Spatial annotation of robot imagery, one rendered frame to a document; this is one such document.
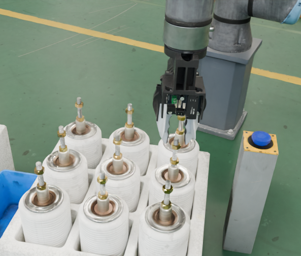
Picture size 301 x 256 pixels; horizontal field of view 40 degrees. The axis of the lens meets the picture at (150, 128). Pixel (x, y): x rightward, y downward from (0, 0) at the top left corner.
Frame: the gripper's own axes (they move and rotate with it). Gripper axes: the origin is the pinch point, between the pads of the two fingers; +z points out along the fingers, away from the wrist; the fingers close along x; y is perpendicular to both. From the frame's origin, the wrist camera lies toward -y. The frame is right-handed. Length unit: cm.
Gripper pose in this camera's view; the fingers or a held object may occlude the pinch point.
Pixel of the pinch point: (176, 135)
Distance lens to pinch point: 81.1
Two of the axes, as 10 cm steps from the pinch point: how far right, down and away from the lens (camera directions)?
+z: -0.4, 8.2, 5.7
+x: 10.0, 0.4, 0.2
